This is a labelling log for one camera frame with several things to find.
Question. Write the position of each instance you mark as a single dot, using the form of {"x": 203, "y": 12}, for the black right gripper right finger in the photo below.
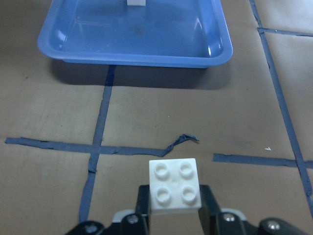
{"x": 217, "y": 221}

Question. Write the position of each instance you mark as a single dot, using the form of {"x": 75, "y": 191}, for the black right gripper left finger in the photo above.
{"x": 125, "y": 223}

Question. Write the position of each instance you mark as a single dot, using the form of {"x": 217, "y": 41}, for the white block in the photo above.
{"x": 136, "y": 2}
{"x": 174, "y": 186}

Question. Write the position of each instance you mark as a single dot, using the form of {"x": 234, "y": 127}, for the blue plastic tray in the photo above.
{"x": 163, "y": 33}

